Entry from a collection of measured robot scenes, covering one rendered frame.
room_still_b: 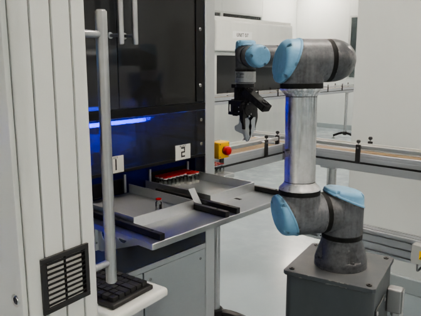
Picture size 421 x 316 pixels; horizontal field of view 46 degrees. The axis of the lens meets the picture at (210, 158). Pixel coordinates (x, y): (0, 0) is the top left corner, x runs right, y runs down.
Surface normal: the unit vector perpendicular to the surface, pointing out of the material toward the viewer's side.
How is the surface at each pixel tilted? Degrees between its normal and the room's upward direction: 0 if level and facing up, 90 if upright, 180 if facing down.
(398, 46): 90
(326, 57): 82
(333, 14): 90
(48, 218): 90
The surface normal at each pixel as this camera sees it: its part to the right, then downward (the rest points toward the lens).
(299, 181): -0.15, 0.16
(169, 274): 0.74, 0.13
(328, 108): -0.67, 0.14
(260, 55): 0.25, 0.18
